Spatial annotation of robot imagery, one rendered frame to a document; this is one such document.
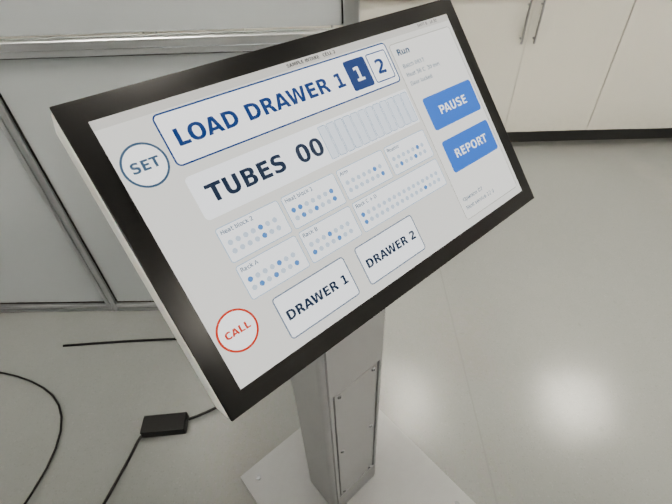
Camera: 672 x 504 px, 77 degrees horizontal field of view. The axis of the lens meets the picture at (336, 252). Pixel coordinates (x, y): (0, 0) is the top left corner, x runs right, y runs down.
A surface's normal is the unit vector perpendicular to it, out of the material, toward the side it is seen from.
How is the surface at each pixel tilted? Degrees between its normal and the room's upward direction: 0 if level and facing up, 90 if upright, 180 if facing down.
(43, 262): 90
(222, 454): 0
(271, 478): 5
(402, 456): 5
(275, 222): 50
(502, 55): 90
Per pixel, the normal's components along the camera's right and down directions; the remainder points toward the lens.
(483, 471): -0.04, -0.75
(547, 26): -0.01, 0.66
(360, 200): 0.48, -0.11
